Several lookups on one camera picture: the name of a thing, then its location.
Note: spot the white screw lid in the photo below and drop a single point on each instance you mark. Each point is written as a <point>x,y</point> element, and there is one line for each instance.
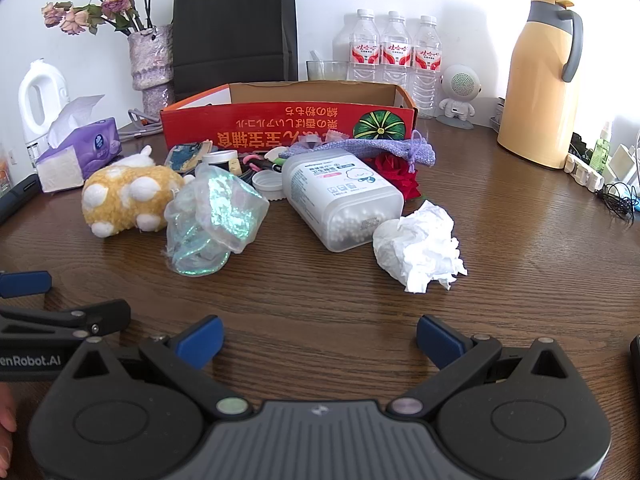
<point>267,187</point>

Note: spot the clear water bottle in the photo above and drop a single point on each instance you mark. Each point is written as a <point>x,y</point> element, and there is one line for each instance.
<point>427,60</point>
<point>396,45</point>
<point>365,45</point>

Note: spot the orange labelled packet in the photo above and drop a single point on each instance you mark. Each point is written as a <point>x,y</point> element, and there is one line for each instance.
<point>5,172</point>

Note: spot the black pen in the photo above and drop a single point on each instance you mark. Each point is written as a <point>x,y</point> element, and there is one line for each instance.
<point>274,164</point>

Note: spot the yellow plush toy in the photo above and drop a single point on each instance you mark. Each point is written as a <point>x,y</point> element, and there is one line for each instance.
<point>130,185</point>

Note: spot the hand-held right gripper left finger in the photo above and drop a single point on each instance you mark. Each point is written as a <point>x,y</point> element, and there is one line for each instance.
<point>202,341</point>

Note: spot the white detergent bottle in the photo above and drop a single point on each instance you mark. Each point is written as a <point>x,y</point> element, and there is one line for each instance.
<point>52,85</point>

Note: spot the person's left hand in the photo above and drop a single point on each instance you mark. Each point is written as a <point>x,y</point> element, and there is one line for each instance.
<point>5,416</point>

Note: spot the white power strip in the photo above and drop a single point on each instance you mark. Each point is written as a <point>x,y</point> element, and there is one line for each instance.
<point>582,172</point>

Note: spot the green spray bottle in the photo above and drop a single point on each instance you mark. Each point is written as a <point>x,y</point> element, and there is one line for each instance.
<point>600,152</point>

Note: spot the yellow thermos jug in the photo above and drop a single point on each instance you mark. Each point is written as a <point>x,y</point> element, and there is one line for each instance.
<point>535,100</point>

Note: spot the white robot-shaped speaker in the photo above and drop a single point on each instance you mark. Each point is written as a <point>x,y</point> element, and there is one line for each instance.
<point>460,85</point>

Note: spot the black paper bag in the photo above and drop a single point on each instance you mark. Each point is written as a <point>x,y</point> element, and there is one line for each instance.
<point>230,25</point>

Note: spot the small clear container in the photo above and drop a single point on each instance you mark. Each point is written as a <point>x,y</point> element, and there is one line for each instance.
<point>497,117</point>

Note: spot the glass cup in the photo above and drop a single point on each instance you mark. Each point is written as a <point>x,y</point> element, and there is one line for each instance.
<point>327,71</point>

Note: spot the clear plastic wrapper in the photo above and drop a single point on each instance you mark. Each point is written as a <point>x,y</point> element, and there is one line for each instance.
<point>337,136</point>

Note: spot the white tissue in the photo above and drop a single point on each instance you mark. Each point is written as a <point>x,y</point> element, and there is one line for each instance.
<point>420,245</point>

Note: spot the pink hair clip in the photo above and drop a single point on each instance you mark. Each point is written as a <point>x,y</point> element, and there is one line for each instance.
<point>252,161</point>

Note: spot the red fabric rose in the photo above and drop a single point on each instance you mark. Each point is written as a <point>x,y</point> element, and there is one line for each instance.
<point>400,180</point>

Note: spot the blue patterned pouch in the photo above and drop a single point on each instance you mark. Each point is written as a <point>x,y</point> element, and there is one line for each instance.
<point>187,157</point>

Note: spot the speckled purple vase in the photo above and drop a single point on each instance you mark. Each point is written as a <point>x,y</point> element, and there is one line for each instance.
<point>150,65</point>

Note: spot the white charger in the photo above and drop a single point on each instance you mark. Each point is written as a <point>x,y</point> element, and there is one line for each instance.
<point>622,162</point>

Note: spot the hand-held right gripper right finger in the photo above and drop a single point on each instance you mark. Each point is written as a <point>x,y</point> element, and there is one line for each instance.
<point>440,341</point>

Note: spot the black device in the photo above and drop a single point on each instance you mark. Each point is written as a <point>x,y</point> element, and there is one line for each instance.
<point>17,197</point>

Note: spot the cotton swab box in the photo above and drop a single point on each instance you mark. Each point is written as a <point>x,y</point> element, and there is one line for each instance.
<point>340,195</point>

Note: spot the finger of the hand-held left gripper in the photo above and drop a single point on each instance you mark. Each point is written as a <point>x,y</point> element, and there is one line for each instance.
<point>107,316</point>
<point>22,284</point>

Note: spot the red cardboard box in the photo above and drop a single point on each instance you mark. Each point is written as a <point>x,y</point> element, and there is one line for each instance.
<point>260,125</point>

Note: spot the white cream jar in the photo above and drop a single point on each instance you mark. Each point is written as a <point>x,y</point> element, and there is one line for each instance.
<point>222,160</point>

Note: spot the black object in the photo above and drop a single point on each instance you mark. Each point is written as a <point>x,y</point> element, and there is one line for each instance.
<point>636,355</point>

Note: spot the purple tissue pack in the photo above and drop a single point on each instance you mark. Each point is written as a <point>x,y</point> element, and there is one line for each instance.
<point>95,141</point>

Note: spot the iridescent plastic bag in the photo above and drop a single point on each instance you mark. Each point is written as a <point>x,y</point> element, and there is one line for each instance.
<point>220,210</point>

